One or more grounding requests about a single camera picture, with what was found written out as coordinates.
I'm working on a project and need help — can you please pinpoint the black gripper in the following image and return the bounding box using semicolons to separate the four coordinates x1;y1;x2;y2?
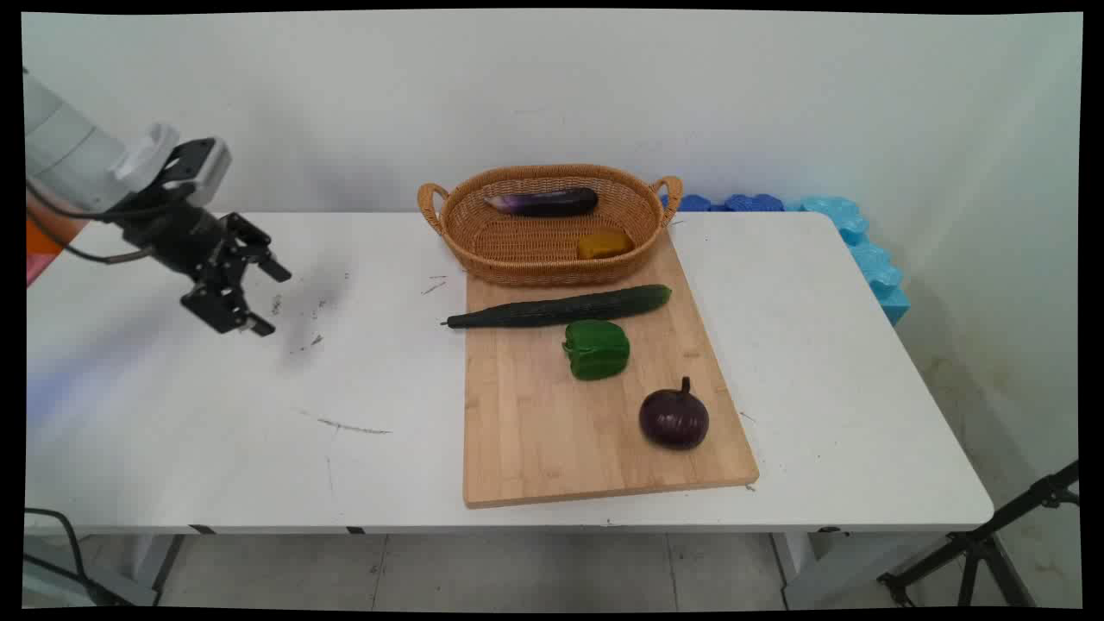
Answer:
112;200;292;338

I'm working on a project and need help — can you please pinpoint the yellow bell pepper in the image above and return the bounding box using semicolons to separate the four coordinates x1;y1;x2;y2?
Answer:
576;229;635;260

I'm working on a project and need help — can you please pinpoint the orange panel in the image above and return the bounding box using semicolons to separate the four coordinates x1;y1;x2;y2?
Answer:
26;198;91;288

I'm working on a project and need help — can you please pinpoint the woven wicker basket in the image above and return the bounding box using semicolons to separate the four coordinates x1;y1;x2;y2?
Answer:
417;164;684;287

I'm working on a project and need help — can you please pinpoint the white table leg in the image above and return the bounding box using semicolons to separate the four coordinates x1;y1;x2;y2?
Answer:
128;533;187;606
770;530;876;610

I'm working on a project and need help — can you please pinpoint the long purple eggplant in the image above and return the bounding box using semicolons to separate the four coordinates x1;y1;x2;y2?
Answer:
483;187;599;218

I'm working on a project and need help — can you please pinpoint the dark green cucumber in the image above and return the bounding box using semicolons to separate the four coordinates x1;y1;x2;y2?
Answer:
441;284;673;330

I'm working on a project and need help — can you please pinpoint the wooden cutting board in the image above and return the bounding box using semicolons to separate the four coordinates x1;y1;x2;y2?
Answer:
462;233;761;509

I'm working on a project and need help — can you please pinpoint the green bell pepper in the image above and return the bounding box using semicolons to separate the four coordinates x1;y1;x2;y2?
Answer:
562;320;631;381

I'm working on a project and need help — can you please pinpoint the round purple eggplant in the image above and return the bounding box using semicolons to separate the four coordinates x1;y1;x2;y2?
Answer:
638;376;711;451

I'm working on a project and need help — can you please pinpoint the black tripod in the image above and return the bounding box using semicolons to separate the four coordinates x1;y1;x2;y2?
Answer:
877;461;1082;609

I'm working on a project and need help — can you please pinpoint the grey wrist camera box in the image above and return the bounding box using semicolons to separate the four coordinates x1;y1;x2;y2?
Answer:
160;137;233;209

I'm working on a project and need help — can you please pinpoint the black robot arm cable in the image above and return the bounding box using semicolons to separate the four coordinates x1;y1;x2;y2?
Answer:
30;211;158;265

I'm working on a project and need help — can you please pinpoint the black floor cable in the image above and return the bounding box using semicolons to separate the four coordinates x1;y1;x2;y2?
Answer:
24;508;117;606

